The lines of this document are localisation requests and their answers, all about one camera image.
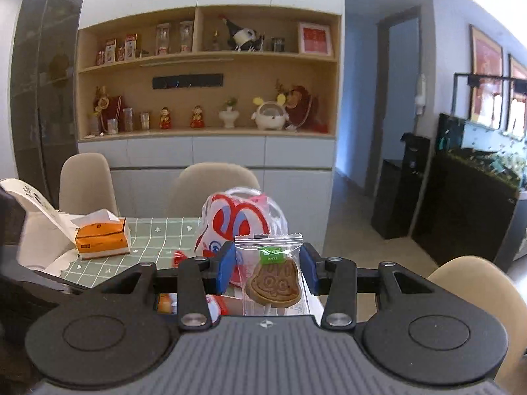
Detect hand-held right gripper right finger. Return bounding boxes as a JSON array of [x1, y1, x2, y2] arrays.
[[299, 244, 438, 331]]

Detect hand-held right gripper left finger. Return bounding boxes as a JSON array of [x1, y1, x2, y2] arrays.
[[99, 242, 236, 332]]

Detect brown cookie clear packet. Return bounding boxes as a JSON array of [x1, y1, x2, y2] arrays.
[[234, 233, 311, 317]]

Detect white red snack packet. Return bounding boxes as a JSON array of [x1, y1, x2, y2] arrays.
[[205, 294, 230, 322]]

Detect red white rabbit bag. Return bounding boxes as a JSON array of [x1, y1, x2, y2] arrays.
[[193, 187, 289, 289]]

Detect white paper bag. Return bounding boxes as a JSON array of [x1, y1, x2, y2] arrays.
[[0, 178, 83, 277]]

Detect orange cake packet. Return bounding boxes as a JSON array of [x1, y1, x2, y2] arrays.
[[157, 293, 179, 316]]

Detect beige chair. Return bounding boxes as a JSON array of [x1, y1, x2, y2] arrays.
[[166, 162, 261, 219], [59, 152, 119, 217], [426, 256, 527, 388]]

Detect orange tissue pack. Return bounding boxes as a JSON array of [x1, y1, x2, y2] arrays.
[[74, 209, 132, 261]]

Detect white low cabinet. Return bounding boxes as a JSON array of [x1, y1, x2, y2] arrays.
[[77, 135, 337, 250]]

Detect black water dispenser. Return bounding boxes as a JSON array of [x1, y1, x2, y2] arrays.
[[370, 132, 431, 240]]

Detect white vase with plant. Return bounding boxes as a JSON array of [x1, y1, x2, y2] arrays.
[[218, 97, 240, 129]]

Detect white round yellow-eared toy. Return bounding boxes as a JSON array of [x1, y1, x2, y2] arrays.
[[251, 93, 288, 131]]

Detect brown lion plush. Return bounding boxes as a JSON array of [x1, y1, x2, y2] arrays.
[[284, 85, 328, 133]]

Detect black fish tank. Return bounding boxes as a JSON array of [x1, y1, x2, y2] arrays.
[[412, 72, 527, 263]]

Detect dark glass door cabinet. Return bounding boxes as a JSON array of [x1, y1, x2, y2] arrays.
[[10, 0, 90, 208]]

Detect brown plush doll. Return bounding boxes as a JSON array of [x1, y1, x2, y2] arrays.
[[91, 86, 125, 136]]

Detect red framed picture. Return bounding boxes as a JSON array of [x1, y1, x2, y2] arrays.
[[298, 22, 334, 57]]

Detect black white bird figurine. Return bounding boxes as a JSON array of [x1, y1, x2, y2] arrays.
[[219, 15, 265, 52]]

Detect clear glass jar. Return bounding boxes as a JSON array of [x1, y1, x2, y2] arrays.
[[179, 20, 194, 54], [155, 22, 172, 55]]

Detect door frame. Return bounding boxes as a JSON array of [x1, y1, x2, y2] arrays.
[[363, 5, 434, 200]]

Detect black wall socket strip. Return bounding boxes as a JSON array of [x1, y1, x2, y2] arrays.
[[152, 73, 225, 90]]

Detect wooden wall shelf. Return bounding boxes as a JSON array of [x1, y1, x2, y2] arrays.
[[76, 5, 343, 143]]

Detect white wall phone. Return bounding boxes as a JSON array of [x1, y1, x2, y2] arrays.
[[414, 73, 427, 117]]

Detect framed wall picture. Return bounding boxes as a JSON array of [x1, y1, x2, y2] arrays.
[[468, 24, 505, 126], [507, 53, 527, 137]]

